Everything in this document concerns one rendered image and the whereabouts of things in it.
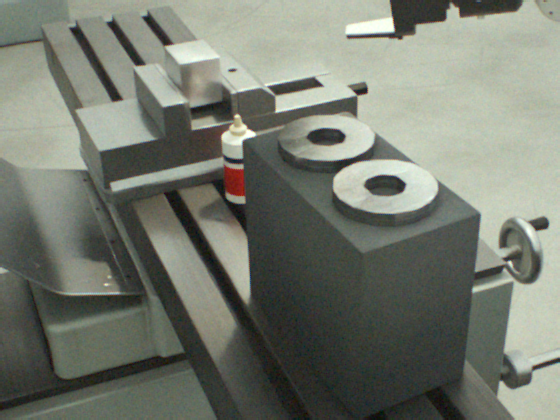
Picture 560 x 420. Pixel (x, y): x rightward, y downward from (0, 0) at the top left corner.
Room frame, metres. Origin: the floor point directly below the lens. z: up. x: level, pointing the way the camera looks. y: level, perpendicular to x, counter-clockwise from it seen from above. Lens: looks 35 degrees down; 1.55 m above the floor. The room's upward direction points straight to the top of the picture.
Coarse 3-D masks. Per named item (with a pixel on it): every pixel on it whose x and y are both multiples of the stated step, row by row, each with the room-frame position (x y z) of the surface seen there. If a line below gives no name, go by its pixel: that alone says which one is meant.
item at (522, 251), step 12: (504, 228) 1.35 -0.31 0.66; (516, 228) 1.32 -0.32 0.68; (528, 228) 1.30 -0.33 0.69; (540, 228) 1.32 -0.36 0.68; (504, 240) 1.35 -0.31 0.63; (516, 240) 1.32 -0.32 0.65; (528, 240) 1.29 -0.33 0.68; (504, 252) 1.30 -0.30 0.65; (516, 252) 1.30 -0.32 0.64; (528, 252) 1.29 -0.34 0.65; (540, 252) 1.27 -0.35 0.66; (516, 264) 1.31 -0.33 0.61; (528, 264) 1.29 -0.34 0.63; (540, 264) 1.26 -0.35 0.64; (516, 276) 1.30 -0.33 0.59; (528, 276) 1.27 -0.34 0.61
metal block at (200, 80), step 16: (176, 48) 1.12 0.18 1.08; (192, 48) 1.12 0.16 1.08; (208, 48) 1.12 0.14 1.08; (176, 64) 1.08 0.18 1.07; (192, 64) 1.08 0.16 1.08; (208, 64) 1.09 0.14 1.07; (176, 80) 1.09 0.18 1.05; (192, 80) 1.08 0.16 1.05; (208, 80) 1.09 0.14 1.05; (192, 96) 1.08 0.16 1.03; (208, 96) 1.09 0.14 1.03
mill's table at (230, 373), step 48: (48, 48) 1.51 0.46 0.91; (96, 48) 1.46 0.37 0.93; (144, 48) 1.46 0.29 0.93; (96, 96) 1.28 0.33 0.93; (192, 192) 1.01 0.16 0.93; (144, 240) 0.94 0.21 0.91; (192, 240) 0.94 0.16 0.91; (240, 240) 0.91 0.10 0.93; (192, 288) 0.82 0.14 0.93; (240, 288) 0.82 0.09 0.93; (192, 336) 0.76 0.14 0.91; (240, 336) 0.74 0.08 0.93; (240, 384) 0.67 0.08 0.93; (288, 384) 0.68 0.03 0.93; (480, 384) 0.67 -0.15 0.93
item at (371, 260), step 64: (320, 128) 0.80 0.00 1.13; (256, 192) 0.78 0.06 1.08; (320, 192) 0.71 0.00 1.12; (384, 192) 0.71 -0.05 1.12; (448, 192) 0.71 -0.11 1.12; (256, 256) 0.79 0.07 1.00; (320, 256) 0.67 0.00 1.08; (384, 256) 0.63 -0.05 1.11; (448, 256) 0.66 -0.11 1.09; (320, 320) 0.67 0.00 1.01; (384, 320) 0.63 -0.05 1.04; (448, 320) 0.66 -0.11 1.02; (384, 384) 0.63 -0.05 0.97
